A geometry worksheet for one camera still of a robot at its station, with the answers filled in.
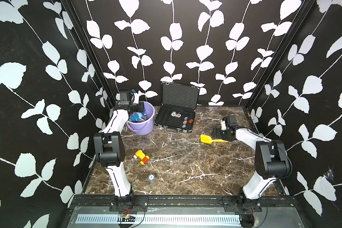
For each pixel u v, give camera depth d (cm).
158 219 70
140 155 88
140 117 102
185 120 110
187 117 111
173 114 114
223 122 90
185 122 108
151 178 77
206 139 101
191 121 110
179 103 112
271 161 48
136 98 83
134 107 86
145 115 101
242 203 66
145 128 91
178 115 112
